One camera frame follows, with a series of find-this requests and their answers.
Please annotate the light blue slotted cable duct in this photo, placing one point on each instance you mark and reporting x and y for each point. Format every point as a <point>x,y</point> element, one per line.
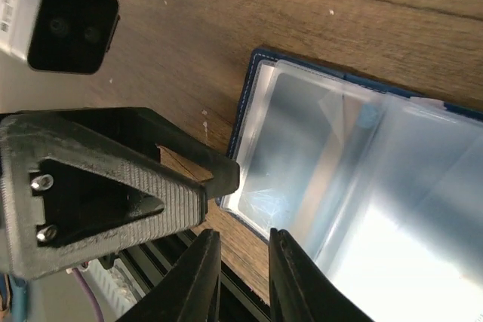
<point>117,284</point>

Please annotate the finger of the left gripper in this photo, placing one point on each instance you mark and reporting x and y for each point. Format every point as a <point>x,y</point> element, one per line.
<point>40,236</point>
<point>110,153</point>

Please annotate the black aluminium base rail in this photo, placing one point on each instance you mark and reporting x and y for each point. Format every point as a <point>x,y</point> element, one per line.
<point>238,302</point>

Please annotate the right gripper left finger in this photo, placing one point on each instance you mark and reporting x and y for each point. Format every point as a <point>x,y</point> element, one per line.
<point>191,289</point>

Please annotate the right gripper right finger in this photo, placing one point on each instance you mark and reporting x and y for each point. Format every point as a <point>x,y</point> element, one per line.
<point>298,291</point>

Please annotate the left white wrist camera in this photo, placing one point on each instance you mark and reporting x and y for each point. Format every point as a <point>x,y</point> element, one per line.
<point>63,36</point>

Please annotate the blue leather card holder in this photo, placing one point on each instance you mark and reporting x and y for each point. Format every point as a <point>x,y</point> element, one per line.
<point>380,186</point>

